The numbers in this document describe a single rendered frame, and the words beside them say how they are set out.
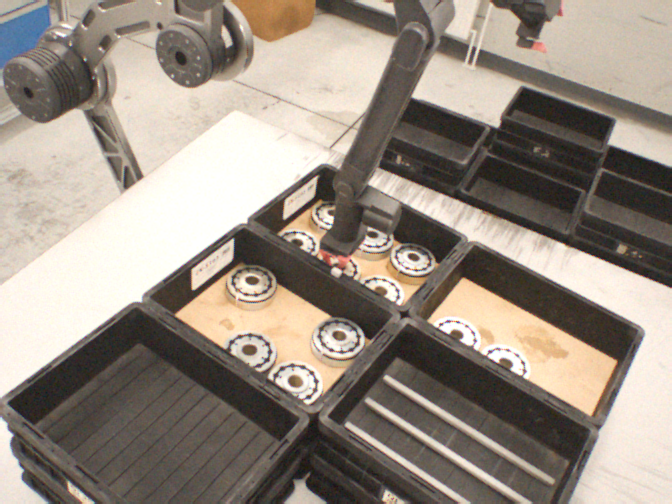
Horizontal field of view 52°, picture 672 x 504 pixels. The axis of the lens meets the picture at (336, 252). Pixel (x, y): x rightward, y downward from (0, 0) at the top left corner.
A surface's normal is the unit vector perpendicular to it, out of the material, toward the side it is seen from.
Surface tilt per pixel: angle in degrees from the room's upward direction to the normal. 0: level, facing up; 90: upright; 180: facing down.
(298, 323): 0
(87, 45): 90
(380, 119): 102
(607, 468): 0
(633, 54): 90
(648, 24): 90
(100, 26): 90
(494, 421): 0
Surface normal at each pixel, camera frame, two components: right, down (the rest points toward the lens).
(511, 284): -0.56, 0.50
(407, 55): -0.47, 0.69
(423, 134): 0.14, -0.73
